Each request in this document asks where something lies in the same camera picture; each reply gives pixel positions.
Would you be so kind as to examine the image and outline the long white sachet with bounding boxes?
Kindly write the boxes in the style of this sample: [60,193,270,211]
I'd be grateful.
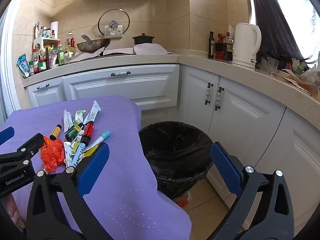
[84,100,102,125]

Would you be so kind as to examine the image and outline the red black cylinder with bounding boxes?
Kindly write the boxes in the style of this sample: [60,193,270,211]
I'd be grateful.
[80,121,95,144]

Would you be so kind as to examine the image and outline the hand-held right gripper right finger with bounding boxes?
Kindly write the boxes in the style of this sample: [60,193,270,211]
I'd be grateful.
[209,142,295,240]

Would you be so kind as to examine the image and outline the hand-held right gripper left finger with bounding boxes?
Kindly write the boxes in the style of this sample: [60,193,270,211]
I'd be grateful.
[26,142,113,240]

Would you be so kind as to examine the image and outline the green white sachet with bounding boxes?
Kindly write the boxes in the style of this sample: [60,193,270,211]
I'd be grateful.
[73,109,87,127]

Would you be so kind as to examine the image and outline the white wall lid holder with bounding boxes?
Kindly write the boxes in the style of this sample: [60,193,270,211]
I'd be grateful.
[104,24,123,40]

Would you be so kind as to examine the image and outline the small white cabinet front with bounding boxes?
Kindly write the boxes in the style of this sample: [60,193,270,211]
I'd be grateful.
[26,76,67,108]

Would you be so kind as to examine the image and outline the orange plastic bag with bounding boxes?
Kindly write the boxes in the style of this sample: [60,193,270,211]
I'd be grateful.
[40,136,65,173]

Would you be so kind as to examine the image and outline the short white sachet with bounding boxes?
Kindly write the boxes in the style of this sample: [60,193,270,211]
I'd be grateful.
[64,109,73,133]

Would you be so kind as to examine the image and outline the glass cup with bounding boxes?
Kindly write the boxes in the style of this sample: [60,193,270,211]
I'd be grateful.
[266,57,279,75]

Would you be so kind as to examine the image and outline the white stove cloth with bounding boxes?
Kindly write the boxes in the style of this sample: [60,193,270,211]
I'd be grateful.
[69,47,105,63]
[104,43,173,55]

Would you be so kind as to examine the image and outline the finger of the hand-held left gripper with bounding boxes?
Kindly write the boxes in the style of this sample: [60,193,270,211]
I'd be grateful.
[0,127,15,145]
[0,133,45,167]

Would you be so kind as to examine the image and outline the red packet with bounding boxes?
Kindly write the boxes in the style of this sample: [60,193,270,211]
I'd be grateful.
[214,33,225,61]

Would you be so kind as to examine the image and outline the narrow white cabinet door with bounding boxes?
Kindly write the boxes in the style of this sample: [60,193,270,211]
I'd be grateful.
[179,65,220,130]

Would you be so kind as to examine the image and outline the person's left hand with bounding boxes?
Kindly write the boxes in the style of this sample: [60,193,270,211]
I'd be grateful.
[5,194,27,230]

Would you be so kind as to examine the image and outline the clear plastic bag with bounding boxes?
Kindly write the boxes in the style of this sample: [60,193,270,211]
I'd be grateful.
[291,57,320,85]

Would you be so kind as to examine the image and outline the glass pot lid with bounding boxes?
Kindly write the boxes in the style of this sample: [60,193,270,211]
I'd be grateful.
[97,9,131,37]

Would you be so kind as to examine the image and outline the black cast iron pot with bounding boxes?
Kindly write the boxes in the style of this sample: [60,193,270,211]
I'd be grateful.
[132,33,156,46]

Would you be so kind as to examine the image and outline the white electric kettle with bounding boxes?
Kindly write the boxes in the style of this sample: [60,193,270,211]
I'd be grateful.
[232,22,262,71]

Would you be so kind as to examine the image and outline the yellow-green white sachet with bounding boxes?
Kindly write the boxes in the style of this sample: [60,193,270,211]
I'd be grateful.
[63,136,83,167]

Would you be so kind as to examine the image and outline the white spice rack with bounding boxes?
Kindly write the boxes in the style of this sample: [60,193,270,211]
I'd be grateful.
[34,37,61,60]

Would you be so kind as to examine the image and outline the wide white drawer front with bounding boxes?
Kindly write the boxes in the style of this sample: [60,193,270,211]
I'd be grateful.
[62,64,180,110]

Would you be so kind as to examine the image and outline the dark oil bottle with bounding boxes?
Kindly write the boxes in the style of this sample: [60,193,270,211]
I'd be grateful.
[208,31,215,58]

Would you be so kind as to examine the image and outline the curved white cabinet door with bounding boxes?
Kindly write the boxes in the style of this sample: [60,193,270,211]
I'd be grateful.
[255,107,320,235]

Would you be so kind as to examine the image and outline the bin with black liner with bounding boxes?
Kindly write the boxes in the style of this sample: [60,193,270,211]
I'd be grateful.
[138,121,214,200]

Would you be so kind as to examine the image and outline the dark curtain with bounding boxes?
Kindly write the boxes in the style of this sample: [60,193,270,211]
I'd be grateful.
[250,0,310,63]

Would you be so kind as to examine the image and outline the brown paper bag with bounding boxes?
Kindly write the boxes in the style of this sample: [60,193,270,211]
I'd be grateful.
[277,69,320,97]

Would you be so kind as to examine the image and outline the green black cylinder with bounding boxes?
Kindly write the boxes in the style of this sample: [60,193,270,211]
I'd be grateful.
[65,122,85,142]

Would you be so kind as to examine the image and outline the yellow black cylinder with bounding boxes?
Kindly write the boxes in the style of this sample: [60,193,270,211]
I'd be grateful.
[49,124,62,141]

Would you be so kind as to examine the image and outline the broad white cabinet door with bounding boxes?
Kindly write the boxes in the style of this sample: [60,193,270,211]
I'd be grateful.
[207,76,287,203]

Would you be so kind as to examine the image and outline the light blue sachet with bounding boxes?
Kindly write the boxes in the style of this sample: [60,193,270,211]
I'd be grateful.
[71,142,87,167]

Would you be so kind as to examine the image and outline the soy sauce bottle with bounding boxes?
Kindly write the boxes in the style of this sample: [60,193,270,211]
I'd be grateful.
[222,32,234,62]

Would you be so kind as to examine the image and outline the bright window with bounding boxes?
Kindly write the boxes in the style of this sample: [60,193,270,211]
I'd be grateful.
[260,0,320,63]

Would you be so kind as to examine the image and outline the purple tablecloth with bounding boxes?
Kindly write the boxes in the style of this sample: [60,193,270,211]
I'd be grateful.
[0,95,193,240]

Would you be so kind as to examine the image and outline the group of condiment bottles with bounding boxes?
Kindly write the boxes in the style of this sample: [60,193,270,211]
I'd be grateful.
[29,21,77,75]

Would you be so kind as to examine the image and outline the blue packets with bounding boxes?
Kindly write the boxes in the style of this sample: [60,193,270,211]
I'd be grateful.
[17,54,30,78]

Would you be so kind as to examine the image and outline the white door frame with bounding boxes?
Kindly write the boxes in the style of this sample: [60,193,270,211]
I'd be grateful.
[0,12,25,117]

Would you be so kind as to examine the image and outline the white ceramic door handle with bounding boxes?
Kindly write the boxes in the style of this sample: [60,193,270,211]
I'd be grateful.
[214,87,225,111]
[204,82,214,105]

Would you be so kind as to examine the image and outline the steel wok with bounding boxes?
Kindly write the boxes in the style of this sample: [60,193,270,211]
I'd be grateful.
[76,34,112,53]

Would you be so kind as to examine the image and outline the yellow sachet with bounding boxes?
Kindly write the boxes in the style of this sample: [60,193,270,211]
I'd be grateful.
[84,145,99,157]

